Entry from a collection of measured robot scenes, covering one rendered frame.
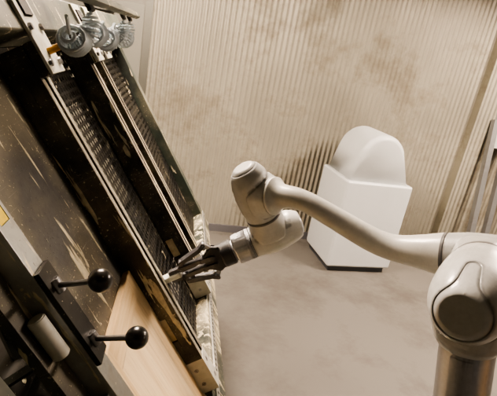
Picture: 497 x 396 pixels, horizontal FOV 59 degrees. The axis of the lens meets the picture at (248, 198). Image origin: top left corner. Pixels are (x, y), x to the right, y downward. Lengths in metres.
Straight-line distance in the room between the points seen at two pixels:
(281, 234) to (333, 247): 3.06
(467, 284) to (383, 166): 3.43
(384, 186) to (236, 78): 1.73
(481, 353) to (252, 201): 0.60
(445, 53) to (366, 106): 0.95
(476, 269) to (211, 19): 3.75
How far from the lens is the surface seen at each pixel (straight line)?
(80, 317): 0.83
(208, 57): 4.31
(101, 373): 0.86
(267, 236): 1.21
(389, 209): 4.37
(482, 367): 0.95
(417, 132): 5.10
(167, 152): 2.59
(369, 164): 4.14
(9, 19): 1.05
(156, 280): 1.24
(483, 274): 0.84
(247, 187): 1.12
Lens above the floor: 1.91
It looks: 19 degrees down
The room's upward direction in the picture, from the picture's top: 10 degrees clockwise
